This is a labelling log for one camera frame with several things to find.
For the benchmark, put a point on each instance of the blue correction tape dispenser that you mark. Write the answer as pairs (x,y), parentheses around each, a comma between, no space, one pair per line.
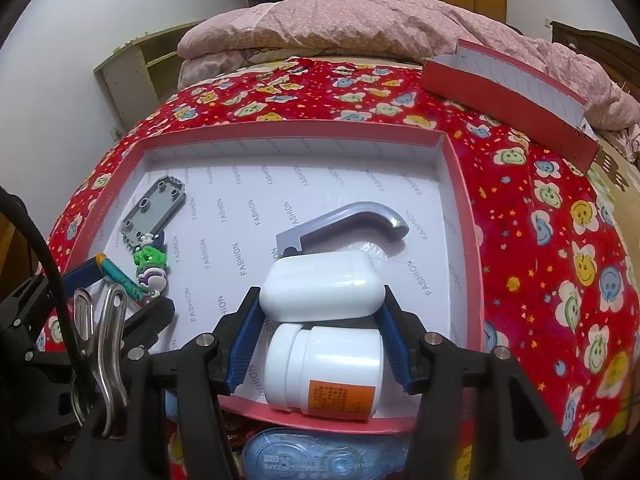
(310,455)

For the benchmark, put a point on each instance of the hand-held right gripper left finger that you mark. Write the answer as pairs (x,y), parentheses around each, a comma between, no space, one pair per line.
(245,340)

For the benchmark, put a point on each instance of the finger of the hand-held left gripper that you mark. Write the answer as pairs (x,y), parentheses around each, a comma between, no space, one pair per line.
(82,271)
(150,316)

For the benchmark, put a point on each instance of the white orange-label pill bottle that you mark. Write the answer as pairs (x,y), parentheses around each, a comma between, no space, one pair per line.
(325,360)

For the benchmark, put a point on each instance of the beige open shelf unit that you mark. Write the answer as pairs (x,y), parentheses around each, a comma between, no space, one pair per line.
(125,75)

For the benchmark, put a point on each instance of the red smiley-print blanket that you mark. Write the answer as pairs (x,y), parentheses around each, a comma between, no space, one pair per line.
(540,240)

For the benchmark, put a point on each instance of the red cardboard box lid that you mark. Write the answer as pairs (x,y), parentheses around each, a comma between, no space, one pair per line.
(500,90)

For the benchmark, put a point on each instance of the dark wooden headboard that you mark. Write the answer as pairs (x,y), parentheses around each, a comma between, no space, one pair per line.
(600,45)

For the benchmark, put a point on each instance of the pink dotted quilt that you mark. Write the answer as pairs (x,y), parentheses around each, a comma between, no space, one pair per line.
(350,25)

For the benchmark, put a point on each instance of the grey metal mounting plate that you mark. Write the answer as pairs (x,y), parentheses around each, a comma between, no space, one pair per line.
(150,210)

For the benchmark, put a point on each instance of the tan patterned bedsheet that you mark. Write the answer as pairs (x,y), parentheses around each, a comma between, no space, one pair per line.
(620,180)

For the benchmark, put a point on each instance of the red cardboard box tray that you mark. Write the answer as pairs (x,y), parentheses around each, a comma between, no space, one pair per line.
(325,180)

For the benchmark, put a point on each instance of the brown wooden cabinet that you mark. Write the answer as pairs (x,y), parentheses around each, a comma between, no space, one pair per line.
(17,255)

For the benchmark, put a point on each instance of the teal cartoon-print lighter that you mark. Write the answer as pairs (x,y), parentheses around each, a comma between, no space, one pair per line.
(122,280)

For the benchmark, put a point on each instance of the white earbuds case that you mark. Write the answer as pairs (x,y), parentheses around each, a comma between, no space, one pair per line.
(320,285)

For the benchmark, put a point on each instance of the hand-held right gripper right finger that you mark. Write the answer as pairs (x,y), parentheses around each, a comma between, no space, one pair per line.
(395,340)

